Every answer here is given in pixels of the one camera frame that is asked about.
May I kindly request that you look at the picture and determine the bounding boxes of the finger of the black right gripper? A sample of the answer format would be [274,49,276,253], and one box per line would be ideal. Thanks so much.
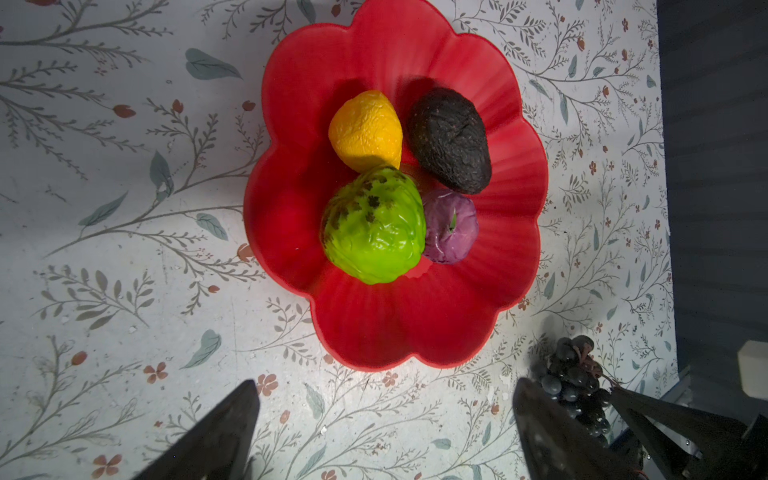
[609,426,645,471]
[611,387,750,474]

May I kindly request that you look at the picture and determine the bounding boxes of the purple fake fruit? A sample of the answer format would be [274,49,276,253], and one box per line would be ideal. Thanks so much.
[422,189,479,264]

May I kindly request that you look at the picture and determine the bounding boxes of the yellow fake lemon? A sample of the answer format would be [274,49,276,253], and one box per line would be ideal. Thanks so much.
[328,90,403,173]

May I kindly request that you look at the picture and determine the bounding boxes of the dark fake avocado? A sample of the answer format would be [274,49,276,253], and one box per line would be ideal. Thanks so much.
[406,88,492,195]

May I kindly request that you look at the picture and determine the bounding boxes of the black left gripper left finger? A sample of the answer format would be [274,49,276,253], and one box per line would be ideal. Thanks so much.
[136,380,260,480]

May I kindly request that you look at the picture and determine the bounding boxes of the red flower-shaped fruit bowl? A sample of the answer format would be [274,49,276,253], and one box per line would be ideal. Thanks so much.
[244,1,548,371]

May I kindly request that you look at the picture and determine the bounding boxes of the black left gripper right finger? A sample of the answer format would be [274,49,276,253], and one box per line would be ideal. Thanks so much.
[512,378,640,479]

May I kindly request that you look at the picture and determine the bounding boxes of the green fake custard apple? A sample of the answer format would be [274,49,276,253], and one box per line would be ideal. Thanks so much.
[320,166,426,285]

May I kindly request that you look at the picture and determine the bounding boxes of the dark purple fake grapes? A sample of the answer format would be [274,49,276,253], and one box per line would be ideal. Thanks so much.
[531,335,611,447]

